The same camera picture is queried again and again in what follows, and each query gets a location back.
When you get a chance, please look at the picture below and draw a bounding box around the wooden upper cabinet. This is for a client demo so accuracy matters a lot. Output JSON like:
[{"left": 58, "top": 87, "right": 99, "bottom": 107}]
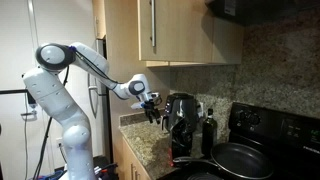
[{"left": 137, "top": 0, "right": 245, "bottom": 68}]

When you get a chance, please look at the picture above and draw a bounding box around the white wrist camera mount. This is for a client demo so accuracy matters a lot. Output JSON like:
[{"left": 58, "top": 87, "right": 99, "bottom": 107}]
[{"left": 130, "top": 101, "right": 148, "bottom": 111}]

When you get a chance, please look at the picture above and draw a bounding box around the dark olive oil bottle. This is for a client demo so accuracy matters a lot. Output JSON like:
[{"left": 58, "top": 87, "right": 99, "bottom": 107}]
[{"left": 201, "top": 107, "right": 219, "bottom": 158}]

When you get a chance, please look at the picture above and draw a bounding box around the black frying pan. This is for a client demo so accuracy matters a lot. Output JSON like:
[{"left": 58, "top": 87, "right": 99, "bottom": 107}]
[{"left": 172, "top": 142, "right": 275, "bottom": 180}]

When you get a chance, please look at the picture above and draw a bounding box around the stainless steel refrigerator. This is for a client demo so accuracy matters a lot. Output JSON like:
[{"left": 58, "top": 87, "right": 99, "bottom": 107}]
[{"left": 87, "top": 38, "right": 113, "bottom": 164}]

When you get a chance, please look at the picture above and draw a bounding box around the wooden lower cabinet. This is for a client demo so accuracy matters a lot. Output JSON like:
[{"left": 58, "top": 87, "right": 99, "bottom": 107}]
[{"left": 113, "top": 135, "right": 153, "bottom": 180}]

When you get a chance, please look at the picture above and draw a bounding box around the black red whey protein bag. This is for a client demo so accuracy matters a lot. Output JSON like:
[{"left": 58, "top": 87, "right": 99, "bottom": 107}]
[{"left": 167, "top": 99, "right": 202, "bottom": 168}]

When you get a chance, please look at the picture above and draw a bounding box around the black over-range microwave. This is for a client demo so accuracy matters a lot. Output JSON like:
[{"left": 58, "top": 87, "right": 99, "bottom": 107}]
[{"left": 204, "top": 0, "right": 320, "bottom": 27}]

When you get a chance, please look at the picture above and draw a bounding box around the white wall outlet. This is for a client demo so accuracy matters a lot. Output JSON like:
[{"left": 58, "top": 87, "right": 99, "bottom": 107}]
[{"left": 55, "top": 137, "right": 65, "bottom": 150}]

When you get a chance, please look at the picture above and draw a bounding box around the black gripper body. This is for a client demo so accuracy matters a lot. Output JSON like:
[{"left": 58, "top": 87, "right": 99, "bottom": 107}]
[{"left": 143, "top": 93, "right": 163, "bottom": 115}]

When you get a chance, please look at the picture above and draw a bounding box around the tall wooden side panel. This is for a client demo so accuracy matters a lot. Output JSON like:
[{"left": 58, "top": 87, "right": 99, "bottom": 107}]
[{"left": 104, "top": 0, "right": 172, "bottom": 168}]

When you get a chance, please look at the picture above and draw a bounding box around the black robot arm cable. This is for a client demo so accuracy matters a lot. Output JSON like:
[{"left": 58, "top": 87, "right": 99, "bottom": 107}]
[{"left": 70, "top": 47, "right": 135, "bottom": 101}]

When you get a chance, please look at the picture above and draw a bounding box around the black stove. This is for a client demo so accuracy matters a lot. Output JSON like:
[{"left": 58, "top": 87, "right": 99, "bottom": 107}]
[{"left": 156, "top": 101, "right": 320, "bottom": 180}]

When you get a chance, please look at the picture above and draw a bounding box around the metal cabinet handle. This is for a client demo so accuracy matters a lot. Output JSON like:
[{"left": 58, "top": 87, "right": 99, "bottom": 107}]
[{"left": 150, "top": 0, "right": 157, "bottom": 48}]

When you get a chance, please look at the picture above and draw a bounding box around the wooden cabinet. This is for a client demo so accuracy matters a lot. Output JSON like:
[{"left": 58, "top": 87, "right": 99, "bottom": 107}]
[
  {"left": 113, "top": 135, "right": 153, "bottom": 180},
  {"left": 137, "top": 0, "right": 245, "bottom": 68}
]

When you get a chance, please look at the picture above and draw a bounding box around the black air fryer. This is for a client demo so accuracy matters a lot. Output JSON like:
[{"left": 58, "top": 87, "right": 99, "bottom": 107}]
[{"left": 161, "top": 92, "right": 203, "bottom": 134}]

